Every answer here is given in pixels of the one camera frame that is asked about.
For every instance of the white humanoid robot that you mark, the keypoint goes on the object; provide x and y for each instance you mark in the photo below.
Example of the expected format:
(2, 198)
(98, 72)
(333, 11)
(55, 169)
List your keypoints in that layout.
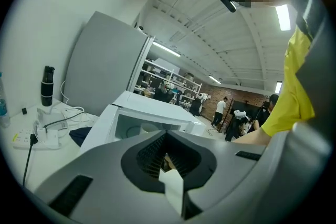
(202, 101)

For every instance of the black office chair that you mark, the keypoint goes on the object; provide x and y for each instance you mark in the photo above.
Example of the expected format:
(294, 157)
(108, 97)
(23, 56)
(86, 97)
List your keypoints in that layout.
(162, 95)

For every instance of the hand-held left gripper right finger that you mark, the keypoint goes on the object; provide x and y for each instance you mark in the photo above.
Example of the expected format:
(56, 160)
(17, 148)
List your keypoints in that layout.
(223, 165)

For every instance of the white microwave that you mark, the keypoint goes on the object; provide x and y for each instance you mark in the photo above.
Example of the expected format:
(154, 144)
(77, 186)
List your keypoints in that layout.
(157, 105)

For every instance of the black water bottle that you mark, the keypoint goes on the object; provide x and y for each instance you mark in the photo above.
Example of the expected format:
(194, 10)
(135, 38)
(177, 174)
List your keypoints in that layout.
(47, 86)

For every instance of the clear plastic bottle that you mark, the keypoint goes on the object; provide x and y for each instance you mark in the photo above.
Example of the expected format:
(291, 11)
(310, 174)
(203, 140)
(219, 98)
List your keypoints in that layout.
(3, 107)

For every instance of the small black clip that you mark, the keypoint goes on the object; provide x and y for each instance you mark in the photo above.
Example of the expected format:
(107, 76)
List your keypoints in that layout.
(24, 111)

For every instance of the long ceiling light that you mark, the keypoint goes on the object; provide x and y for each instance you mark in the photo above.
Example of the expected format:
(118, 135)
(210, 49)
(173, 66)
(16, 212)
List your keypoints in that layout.
(283, 17)
(215, 79)
(166, 49)
(279, 86)

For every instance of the white storage shelving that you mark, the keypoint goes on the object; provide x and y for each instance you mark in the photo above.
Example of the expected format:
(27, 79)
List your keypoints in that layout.
(181, 81)

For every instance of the grey refrigerator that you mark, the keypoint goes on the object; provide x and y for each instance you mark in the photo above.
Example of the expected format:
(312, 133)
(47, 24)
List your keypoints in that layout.
(105, 60)

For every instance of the black head-worn camera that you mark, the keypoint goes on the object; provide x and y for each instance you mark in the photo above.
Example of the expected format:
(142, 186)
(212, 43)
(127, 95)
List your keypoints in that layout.
(228, 1)

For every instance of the dark blue cloth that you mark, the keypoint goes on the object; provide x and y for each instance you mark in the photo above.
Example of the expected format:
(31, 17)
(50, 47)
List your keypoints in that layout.
(80, 135)

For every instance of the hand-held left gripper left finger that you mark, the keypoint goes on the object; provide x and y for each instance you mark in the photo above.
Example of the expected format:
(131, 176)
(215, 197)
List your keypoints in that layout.
(99, 181)

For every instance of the white power strip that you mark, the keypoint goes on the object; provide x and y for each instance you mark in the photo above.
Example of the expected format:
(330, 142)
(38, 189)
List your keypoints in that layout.
(23, 139)

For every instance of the white black robot torso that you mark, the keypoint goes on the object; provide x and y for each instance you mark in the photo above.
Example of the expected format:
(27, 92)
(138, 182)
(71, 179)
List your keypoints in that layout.
(239, 119)

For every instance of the person's yellow grey shirt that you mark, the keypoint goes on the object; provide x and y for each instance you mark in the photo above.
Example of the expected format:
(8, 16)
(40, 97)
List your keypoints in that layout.
(294, 81)

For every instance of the person's left forearm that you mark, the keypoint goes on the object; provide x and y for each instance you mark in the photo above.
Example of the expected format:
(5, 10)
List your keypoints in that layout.
(252, 137)

